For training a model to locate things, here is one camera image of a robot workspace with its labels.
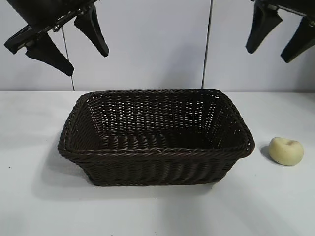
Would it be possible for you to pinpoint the pale yellow apple-shaped object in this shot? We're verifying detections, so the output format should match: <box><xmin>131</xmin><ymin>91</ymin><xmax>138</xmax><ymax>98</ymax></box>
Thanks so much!
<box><xmin>268</xmin><ymin>137</ymin><xmax>305</xmax><ymax>166</ymax></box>

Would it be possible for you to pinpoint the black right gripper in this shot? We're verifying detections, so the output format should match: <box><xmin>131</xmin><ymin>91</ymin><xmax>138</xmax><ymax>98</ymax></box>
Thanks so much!
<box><xmin>245</xmin><ymin>0</ymin><xmax>315</xmax><ymax>63</ymax></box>

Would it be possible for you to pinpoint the dark brown woven basket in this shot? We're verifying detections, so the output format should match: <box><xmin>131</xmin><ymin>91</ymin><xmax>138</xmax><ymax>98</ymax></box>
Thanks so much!
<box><xmin>57</xmin><ymin>88</ymin><xmax>255</xmax><ymax>187</ymax></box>

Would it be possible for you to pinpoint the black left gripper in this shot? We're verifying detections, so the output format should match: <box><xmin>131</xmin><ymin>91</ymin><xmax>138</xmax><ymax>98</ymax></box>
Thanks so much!
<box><xmin>3</xmin><ymin>0</ymin><xmax>110</xmax><ymax>76</ymax></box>

